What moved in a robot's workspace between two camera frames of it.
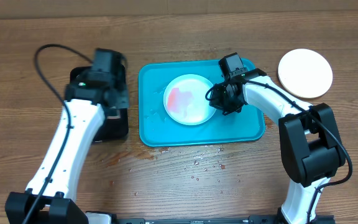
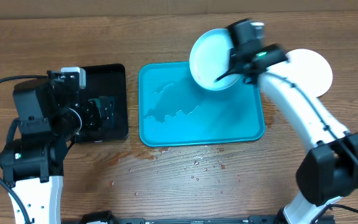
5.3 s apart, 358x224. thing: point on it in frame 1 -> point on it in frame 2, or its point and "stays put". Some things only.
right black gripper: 220,102 -> 236,59
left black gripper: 123,91 -> 88,114
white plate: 305,73 stays put
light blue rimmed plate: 185,101 -> 208,60
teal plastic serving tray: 157,128 stays put
